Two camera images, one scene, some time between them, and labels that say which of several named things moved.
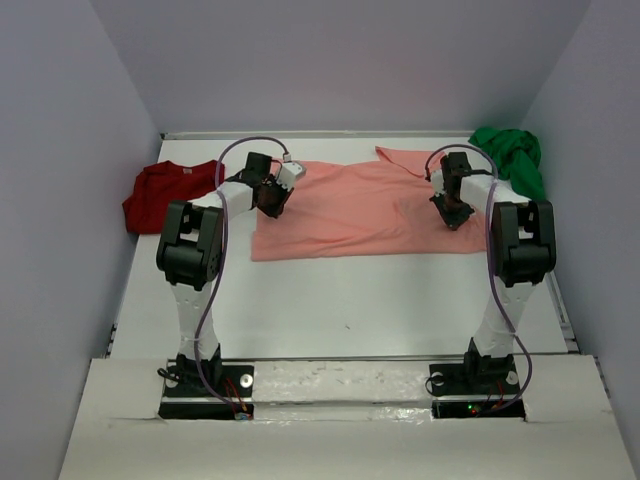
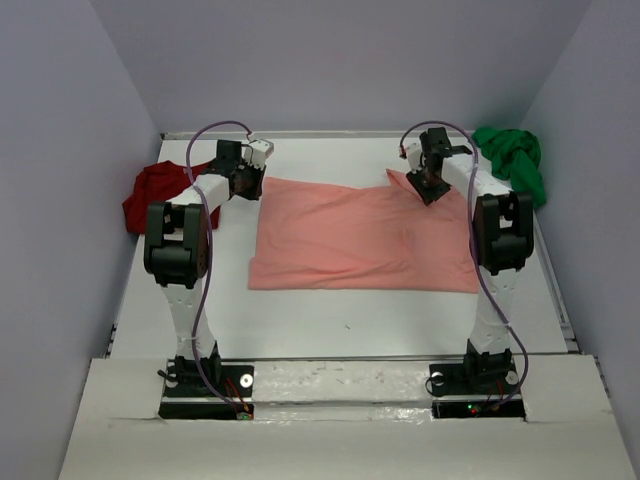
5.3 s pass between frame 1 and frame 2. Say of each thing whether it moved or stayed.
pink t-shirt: moved
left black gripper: moved
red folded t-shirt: stayed
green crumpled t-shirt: stayed
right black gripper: moved
